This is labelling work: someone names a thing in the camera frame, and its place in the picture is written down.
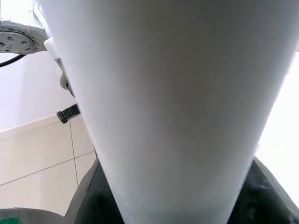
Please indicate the white plastic table leg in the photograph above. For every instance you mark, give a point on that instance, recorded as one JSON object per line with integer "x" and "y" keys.
{"x": 175, "y": 93}

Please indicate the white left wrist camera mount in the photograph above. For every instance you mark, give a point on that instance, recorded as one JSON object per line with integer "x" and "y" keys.
{"x": 51, "y": 49}

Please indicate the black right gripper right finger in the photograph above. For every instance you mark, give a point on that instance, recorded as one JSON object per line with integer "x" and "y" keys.
{"x": 268, "y": 203}

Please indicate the grey robot left leg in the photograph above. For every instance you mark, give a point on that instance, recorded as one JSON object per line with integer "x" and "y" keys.
{"x": 35, "y": 218}

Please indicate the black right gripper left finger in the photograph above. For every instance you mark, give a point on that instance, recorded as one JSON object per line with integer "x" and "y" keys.
{"x": 93, "y": 200}

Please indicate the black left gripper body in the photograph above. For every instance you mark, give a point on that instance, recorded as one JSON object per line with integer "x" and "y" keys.
{"x": 69, "y": 113}

